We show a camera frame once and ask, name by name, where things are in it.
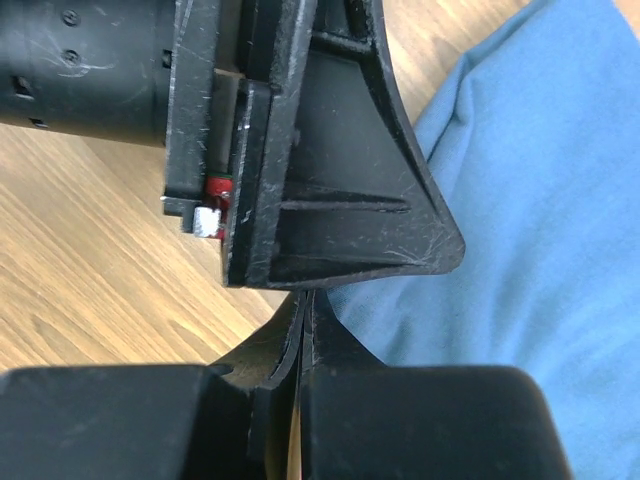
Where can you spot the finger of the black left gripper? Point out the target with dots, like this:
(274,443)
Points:
(329,183)

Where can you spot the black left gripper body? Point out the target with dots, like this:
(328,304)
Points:
(165,73)

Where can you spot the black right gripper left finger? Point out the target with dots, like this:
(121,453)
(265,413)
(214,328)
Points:
(227,420)

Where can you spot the blue-grey t-shirt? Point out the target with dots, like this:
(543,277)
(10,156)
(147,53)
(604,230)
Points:
(533,140)

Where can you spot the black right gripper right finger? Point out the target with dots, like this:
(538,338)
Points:
(363,419)

